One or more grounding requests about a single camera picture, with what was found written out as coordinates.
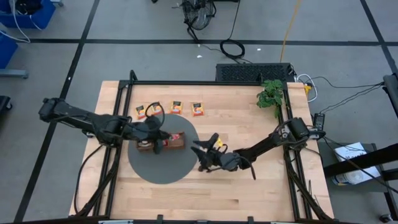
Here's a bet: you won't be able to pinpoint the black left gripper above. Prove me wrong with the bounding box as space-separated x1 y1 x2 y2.
123 115 172 156

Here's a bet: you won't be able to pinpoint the large blue bin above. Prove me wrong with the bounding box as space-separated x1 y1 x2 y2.
0 0 57 30

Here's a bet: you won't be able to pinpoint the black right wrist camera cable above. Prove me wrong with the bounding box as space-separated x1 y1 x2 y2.
239 154 257 181

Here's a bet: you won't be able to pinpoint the black floor fan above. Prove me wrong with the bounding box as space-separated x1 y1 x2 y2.
180 0 218 32

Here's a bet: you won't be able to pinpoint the black left wrist camera cable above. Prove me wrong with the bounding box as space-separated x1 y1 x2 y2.
144 101 166 127

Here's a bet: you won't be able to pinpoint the white paper sheets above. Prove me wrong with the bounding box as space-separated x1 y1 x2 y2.
333 141 382 175

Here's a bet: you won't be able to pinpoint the grey round woven placemat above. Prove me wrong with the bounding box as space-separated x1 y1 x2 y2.
127 113 201 185

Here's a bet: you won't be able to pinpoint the wooden three-compartment tray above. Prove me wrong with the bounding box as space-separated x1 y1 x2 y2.
135 132 187 153

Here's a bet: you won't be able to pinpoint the orange tea packet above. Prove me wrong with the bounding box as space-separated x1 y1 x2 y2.
170 100 183 115
190 101 205 118
150 101 165 116
135 105 147 120

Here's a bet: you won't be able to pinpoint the black power brick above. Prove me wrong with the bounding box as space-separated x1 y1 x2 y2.
313 113 326 131

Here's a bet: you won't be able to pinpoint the coiled black floor cable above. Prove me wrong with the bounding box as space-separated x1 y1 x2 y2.
219 0 247 60

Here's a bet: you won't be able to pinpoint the black perforated computer case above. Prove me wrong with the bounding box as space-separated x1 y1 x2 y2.
215 62 296 83

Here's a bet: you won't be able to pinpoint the black left arm base cable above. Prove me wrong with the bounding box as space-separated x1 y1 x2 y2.
73 144 108 215

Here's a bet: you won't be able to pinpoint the thin black cable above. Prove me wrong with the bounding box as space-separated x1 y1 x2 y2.
306 76 386 91
318 82 386 114

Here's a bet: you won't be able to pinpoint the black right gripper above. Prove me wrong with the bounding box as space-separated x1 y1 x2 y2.
189 133 246 173

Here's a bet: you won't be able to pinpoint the white round disc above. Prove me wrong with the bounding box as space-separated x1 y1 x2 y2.
331 169 382 187

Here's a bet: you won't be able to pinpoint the black aluminium table frame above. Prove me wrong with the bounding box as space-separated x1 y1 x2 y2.
74 70 335 223

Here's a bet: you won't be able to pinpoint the small blue bin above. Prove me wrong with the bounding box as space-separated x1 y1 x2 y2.
0 30 19 70

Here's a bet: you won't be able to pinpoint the grey platform base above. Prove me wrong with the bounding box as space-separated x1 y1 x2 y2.
0 68 29 79

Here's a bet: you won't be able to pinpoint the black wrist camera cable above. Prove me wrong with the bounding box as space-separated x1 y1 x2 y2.
239 154 257 181
144 101 166 127

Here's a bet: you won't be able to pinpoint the black cable bundle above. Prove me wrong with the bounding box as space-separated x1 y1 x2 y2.
14 0 44 16

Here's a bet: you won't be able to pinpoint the yellow extension cable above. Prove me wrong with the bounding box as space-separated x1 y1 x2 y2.
279 0 302 63

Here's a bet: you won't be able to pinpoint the black metal stand beam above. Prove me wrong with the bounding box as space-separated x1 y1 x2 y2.
323 151 398 218

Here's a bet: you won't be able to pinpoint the green plant in white pot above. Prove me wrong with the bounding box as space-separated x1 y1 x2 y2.
256 79 285 119

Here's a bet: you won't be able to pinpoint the white power cable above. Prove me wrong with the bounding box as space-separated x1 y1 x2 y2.
295 73 318 103

